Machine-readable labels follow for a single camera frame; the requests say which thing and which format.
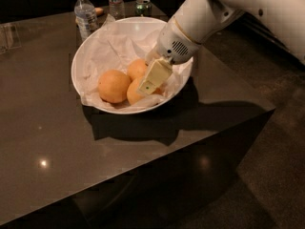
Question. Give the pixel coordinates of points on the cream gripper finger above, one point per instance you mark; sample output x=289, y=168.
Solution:
x=158, y=72
x=152, y=55

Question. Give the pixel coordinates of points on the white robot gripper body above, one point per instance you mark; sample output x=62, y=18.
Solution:
x=172, y=45

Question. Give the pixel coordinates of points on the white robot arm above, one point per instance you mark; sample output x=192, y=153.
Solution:
x=196, y=20

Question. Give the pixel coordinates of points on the rear orange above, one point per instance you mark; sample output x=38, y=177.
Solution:
x=137, y=68

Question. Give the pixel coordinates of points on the orange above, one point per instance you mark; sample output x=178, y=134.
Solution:
x=133, y=95
x=137, y=68
x=113, y=86

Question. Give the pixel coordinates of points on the front right orange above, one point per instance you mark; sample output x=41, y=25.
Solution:
x=133, y=95

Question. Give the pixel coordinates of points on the white bowl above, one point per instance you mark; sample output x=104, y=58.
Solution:
x=79, y=61

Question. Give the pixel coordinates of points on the left orange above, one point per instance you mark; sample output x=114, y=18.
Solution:
x=113, y=86

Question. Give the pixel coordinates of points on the white crumpled paper liner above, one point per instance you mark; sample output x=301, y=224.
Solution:
x=111, y=50

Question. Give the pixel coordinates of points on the green metal can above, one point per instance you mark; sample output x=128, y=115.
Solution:
x=143, y=7

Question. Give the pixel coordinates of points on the clear water bottle rear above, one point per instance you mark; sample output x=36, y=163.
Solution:
x=117, y=9

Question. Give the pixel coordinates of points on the brown bread roll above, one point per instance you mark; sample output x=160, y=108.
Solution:
x=99, y=11

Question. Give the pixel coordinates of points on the clear water bottle white cap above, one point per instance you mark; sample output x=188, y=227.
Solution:
x=86, y=18

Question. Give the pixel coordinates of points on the clear acrylic stand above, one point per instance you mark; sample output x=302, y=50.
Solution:
x=9, y=37

